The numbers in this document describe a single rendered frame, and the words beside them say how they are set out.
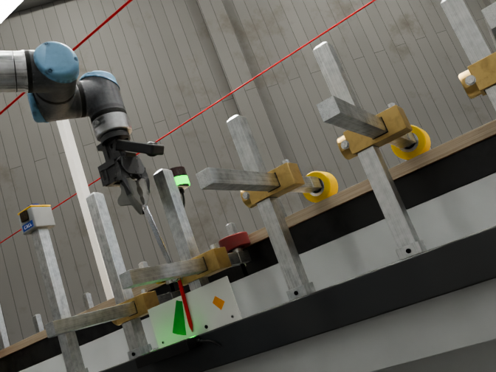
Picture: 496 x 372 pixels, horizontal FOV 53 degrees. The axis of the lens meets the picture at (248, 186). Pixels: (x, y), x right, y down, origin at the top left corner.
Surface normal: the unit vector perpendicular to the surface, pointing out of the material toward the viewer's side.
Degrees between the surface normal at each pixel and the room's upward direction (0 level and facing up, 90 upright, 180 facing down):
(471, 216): 90
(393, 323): 90
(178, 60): 90
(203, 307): 90
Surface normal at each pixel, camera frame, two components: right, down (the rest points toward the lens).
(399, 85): 0.03, -0.25
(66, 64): 0.45, -0.37
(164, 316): -0.52, -0.02
